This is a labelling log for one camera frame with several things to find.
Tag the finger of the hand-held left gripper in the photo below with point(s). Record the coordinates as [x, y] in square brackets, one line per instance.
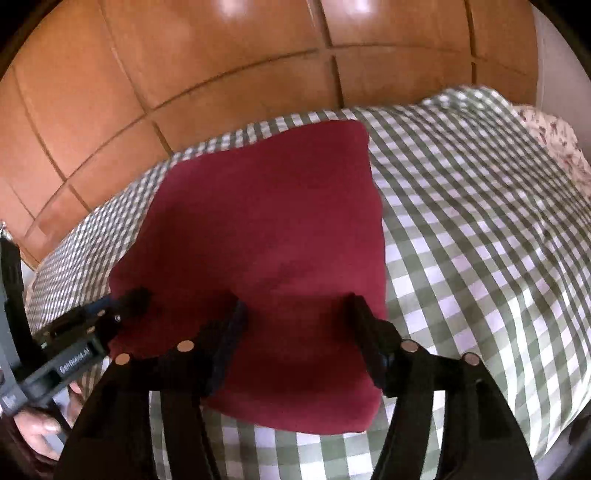
[74, 323]
[134, 302]

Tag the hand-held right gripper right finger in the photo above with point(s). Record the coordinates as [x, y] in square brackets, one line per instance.
[369, 341]

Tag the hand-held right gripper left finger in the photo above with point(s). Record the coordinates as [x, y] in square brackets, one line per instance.
[228, 341]

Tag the dark red garment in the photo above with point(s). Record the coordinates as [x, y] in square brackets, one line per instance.
[268, 230]

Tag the person's left hand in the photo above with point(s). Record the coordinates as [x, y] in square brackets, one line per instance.
[39, 427]

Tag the green checked bedspread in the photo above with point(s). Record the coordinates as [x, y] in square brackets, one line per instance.
[461, 230]

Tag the wooden wardrobe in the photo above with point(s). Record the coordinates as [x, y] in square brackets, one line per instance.
[184, 69]

